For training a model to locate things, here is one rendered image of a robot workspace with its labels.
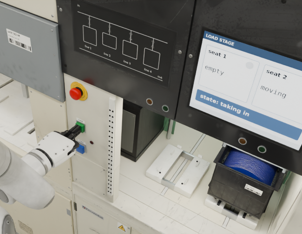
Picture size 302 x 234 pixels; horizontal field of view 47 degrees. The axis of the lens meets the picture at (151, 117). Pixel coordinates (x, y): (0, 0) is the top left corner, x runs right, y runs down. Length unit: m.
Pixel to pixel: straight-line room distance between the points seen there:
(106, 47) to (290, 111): 0.49
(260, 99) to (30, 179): 0.59
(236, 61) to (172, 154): 0.84
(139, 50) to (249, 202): 0.72
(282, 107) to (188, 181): 0.75
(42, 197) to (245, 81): 0.59
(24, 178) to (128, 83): 0.37
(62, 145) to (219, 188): 0.60
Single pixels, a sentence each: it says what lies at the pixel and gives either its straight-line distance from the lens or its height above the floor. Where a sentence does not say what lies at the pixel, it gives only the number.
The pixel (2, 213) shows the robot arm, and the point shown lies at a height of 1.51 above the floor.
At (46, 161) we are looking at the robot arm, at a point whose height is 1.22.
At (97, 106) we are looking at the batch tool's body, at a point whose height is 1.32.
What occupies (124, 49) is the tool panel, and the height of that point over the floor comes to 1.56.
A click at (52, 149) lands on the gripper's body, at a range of 1.12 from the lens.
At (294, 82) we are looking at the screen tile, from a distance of 0.79.
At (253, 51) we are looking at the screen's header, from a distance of 0.78.
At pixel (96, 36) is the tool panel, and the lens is 0.97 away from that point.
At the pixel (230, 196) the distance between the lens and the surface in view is 1.36.
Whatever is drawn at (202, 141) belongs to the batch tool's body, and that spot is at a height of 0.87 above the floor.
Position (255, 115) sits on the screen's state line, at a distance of 0.85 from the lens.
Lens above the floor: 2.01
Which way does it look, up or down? 40 degrees down
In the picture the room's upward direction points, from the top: 7 degrees clockwise
